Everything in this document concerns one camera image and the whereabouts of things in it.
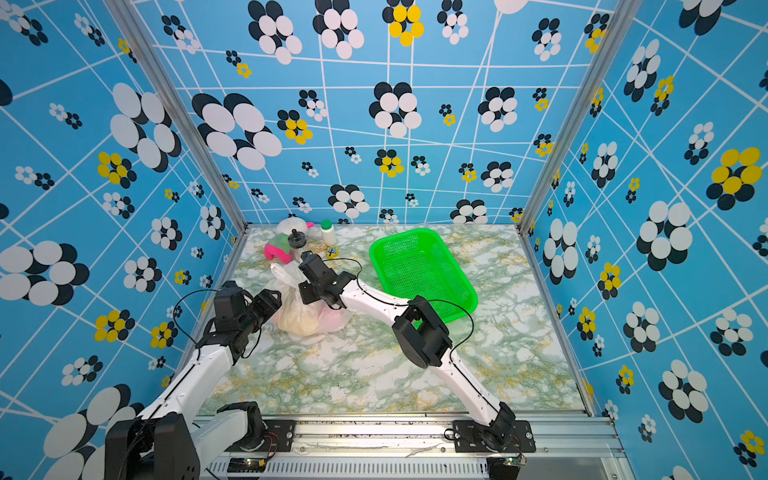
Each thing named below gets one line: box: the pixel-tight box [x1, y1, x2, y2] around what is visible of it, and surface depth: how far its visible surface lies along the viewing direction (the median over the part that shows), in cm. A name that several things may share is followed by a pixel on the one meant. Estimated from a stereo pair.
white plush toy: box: [276, 214, 308, 237], surface depth 114 cm
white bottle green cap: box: [320, 219, 337, 246], surface depth 113 cm
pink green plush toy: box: [264, 233, 293, 264], surface depth 109 cm
